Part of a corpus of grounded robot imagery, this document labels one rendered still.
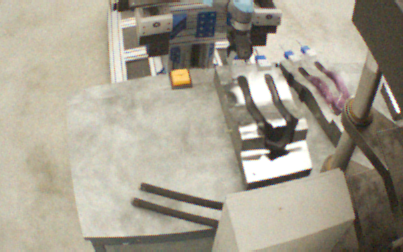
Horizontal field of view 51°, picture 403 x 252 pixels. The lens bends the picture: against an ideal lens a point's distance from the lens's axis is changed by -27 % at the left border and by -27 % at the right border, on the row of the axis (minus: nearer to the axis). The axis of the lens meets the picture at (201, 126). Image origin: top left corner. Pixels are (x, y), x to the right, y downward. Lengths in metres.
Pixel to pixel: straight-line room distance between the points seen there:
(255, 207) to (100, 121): 1.08
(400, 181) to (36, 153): 2.36
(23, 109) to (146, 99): 1.38
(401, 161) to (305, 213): 0.31
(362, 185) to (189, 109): 0.95
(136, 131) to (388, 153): 1.16
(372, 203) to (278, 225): 0.42
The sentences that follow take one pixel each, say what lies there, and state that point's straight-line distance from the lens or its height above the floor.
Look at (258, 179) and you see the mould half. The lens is 1.88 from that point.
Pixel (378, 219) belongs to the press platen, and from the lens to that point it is 1.40.
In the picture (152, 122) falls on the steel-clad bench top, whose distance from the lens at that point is 2.06.
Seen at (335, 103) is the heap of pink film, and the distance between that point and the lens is 2.13.
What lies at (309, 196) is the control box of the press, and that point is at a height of 1.47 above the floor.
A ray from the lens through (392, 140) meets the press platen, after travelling 1.24.
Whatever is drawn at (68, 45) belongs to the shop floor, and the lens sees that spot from 3.62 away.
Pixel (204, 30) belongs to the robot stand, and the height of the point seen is 0.78.
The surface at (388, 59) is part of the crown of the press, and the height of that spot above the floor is 1.86.
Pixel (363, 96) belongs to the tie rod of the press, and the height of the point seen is 1.62.
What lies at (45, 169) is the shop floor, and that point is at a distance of 2.96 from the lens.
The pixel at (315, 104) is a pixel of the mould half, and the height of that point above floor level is 0.87.
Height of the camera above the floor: 2.43
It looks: 52 degrees down
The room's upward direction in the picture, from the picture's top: 6 degrees clockwise
